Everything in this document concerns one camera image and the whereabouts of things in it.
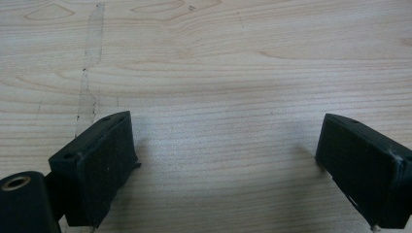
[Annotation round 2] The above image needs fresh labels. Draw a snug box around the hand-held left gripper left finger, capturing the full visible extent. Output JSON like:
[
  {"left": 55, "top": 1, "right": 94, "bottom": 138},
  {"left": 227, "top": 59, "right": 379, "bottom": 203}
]
[{"left": 48, "top": 110, "right": 142, "bottom": 229}]

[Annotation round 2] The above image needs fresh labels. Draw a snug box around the clear tape strip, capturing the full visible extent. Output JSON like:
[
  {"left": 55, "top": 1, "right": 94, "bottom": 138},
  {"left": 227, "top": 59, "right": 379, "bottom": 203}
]
[{"left": 74, "top": 3, "right": 106, "bottom": 139}]

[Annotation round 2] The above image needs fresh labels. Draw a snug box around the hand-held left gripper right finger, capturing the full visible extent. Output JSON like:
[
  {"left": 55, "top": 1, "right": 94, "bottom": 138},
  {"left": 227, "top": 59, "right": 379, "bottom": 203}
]
[{"left": 315, "top": 113, "right": 412, "bottom": 230}]

